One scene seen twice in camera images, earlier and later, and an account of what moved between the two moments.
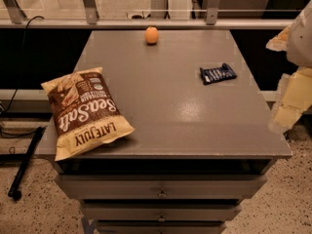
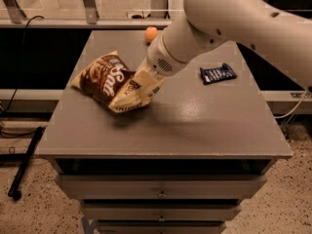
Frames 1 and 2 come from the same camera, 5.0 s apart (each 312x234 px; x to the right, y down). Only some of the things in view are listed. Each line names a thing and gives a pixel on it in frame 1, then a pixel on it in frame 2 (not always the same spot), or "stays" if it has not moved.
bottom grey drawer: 160,227 stays
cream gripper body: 301,43 → 158,59
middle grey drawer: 158,212 stays
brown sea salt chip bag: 84,112 → 109,80
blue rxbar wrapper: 220,73 stays
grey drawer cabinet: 203,138 stays
